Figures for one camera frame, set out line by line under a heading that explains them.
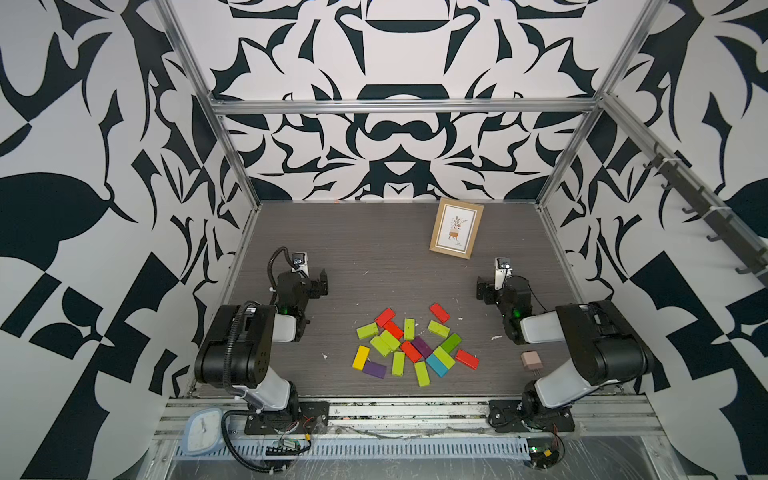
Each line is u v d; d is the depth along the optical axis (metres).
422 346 0.85
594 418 0.76
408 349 0.85
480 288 0.89
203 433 0.70
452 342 0.85
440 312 0.92
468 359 0.84
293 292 0.71
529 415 0.67
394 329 0.88
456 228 1.02
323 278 0.87
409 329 0.87
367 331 0.87
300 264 0.81
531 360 0.82
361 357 0.83
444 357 0.83
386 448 0.71
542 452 0.71
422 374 0.79
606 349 0.46
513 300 0.73
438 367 0.81
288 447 0.72
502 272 0.83
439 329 0.88
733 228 0.55
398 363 0.82
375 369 0.82
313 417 0.74
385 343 0.85
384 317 0.91
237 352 0.43
